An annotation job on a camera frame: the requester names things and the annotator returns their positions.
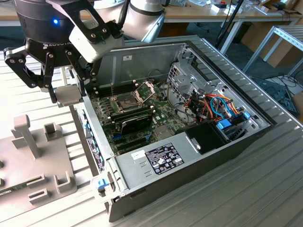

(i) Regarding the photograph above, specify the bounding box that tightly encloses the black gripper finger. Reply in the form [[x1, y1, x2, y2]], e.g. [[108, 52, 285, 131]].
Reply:
[[3, 46, 58, 104], [64, 49, 100, 98]]

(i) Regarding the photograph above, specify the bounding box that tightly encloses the silver CPU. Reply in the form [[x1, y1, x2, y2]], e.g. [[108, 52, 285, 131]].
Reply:
[[54, 85, 85, 107]]

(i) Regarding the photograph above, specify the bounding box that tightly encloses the metal socket cover frame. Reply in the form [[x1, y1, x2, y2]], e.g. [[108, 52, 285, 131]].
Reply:
[[134, 80, 157, 105]]

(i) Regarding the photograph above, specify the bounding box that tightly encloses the CPU socket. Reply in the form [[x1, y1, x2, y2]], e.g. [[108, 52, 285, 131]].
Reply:
[[113, 93, 145, 114]]

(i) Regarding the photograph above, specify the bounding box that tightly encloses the green RAM stick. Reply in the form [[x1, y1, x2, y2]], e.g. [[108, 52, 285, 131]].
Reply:
[[0, 183, 28, 197], [113, 109, 154, 123]]

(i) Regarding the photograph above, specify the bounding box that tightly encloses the graphics card with black cooler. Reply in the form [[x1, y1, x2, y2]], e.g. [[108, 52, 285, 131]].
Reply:
[[118, 114, 154, 136]]

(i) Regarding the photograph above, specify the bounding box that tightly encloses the black expansion slot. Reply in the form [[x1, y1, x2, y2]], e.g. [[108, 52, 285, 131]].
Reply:
[[115, 136, 147, 149], [117, 141, 150, 155]]

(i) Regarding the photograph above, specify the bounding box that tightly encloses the grey parts rack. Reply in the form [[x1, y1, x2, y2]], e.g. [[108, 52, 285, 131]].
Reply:
[[0, 114, 78, 217]]

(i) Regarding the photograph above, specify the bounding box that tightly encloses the green motherboard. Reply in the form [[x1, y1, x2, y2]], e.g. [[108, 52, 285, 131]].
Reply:
[[89, 79, 198, 157]]

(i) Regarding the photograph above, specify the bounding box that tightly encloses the silver chipset heatsink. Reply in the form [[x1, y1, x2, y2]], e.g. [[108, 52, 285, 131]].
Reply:
[[154, 126, 174, 142]]

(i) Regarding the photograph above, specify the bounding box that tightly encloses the silver metal disk bay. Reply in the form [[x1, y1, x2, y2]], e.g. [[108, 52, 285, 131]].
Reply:
[[165, 44, 229, 106]]

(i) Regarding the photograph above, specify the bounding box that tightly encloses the blue case latch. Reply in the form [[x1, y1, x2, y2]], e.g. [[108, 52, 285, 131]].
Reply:
[[96, 179, 108, 192]]

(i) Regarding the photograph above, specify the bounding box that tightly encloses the grey power supply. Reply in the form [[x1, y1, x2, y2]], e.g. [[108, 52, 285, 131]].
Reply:
[[114, 131, 205, 191]]

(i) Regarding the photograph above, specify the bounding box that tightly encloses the small white box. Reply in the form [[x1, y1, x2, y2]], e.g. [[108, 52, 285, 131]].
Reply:
[[210, 4, 228, 14]]

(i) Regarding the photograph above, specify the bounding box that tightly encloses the blue disk carrier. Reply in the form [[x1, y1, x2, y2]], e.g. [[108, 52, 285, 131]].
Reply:
[[214, 111, 252, 142]]

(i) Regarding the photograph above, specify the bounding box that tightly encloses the black stand pole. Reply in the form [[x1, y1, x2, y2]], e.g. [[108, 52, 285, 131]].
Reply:
[[214, 0, 244, 52]]

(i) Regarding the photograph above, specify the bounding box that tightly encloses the open PC case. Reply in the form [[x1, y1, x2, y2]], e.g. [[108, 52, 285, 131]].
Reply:
[[62, 39, 277, 223]]

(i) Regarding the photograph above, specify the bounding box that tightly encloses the brown cardboard box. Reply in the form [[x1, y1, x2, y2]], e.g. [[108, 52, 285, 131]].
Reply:
[[267, 44, 303, 69], [241, 22, 275, 52], [291, 91, 303, 117]]

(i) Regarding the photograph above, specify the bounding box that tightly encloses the long wooden desk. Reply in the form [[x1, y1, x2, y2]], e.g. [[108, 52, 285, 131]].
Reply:
[[0, 4, 303, 26]]

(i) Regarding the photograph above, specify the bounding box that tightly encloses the open flat cardboard box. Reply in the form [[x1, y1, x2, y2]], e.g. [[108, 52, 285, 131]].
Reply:
[[254, 0, 299, 15]]

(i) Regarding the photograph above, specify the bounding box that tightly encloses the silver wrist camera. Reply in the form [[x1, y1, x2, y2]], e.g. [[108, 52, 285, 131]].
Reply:
[[68, 22, 125, 64]]

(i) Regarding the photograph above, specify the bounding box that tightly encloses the black camera bracket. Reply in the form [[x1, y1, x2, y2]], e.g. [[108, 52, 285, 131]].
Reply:
[[46, 0, 112, 45]]

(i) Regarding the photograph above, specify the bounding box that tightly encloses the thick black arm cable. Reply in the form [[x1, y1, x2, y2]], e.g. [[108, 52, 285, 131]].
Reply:
[[107, 0, 131, 40]]

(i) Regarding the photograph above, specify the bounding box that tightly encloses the dark fan wire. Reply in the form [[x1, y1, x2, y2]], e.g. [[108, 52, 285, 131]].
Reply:
[[148, 68, 169, 80]]

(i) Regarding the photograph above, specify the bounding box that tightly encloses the multicolour power wire bundle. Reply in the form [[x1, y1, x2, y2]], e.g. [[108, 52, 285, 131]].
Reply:
[[184, 93, 241, 122]]

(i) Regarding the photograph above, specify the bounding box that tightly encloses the blue data wire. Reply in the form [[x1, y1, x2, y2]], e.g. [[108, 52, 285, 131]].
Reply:
[[210, 96, 234, 119]]

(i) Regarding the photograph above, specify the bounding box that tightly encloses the aluminium profile frame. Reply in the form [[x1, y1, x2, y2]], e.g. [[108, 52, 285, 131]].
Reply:
[[242, 25, 303, 78]]

